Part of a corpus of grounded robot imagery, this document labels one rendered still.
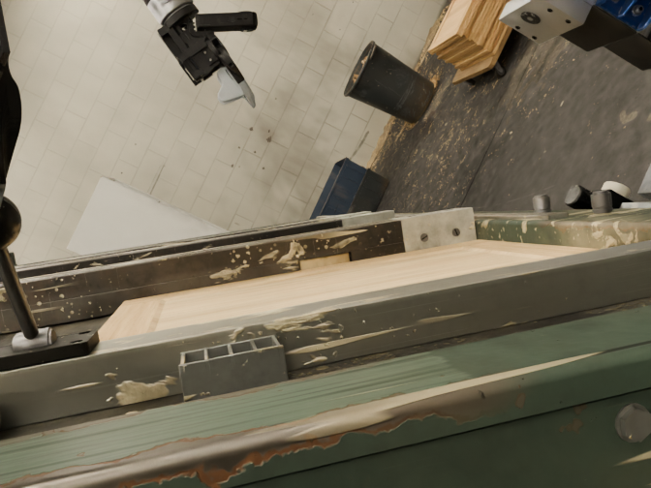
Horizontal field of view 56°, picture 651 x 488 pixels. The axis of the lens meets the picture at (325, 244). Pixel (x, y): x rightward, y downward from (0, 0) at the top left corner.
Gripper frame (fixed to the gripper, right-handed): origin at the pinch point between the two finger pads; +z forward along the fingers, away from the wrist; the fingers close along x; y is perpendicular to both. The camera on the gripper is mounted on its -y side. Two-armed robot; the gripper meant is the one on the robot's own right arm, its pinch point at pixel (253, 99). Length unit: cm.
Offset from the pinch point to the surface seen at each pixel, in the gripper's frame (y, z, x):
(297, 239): 11.0, 22.9, 26.1
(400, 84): -160, 30, -376
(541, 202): -21, 39, 36
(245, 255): 18.8, 19.9, 26.4
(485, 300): 5, 29, 75
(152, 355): 28, 16, 75
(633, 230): -16, 39, 62
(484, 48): -168, 38, -240
